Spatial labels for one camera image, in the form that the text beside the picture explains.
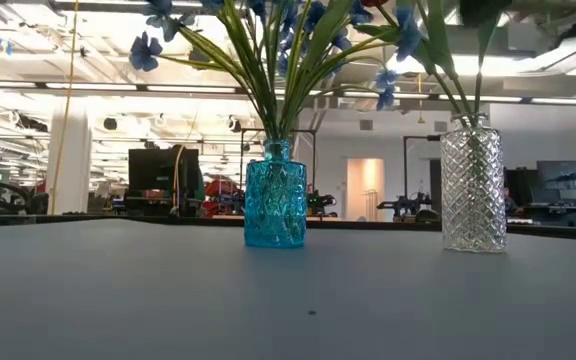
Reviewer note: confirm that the blue artificial flower bunch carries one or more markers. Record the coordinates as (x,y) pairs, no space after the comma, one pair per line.
(275,115)

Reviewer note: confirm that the red artificial tulip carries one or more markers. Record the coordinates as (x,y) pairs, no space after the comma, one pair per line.
(374,2)

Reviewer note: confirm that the yellow artificial tulip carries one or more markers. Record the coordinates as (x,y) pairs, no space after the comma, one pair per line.
(440,40)

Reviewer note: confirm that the black background robot arm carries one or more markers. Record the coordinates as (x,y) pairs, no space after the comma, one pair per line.
(320,202)
(408,205)

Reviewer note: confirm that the blue cut-glass vase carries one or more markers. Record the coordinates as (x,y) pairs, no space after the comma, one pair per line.
(275,200)

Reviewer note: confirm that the clear cut-glass vase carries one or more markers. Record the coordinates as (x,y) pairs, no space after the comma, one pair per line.
(473,200)

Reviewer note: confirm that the red equipment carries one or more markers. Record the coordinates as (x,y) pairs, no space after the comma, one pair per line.
(220,195)

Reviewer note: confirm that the orange-lit doorway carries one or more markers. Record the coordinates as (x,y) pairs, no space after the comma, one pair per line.
(365,185)

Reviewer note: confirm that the black monitor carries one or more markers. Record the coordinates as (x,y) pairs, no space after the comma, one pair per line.
(160,170)

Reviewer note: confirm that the long ceiling light strip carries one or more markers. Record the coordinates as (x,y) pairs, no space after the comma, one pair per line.
(480,98)
(568,101)
(408,95)
(190,89)

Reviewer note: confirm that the white pillar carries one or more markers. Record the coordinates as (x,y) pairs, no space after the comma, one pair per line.
(75,165)

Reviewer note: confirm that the dark desk monitor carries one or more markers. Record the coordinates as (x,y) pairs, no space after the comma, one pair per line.
(563,180)

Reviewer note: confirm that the black metal stand frame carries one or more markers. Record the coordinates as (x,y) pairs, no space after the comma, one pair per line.
(303,131)
(418,136)

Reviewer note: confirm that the black metal table frame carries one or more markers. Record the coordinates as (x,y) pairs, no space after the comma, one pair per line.
(358,225)

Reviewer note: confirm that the square wall vent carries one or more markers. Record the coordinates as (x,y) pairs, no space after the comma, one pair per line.
(366,125)
(441,126)

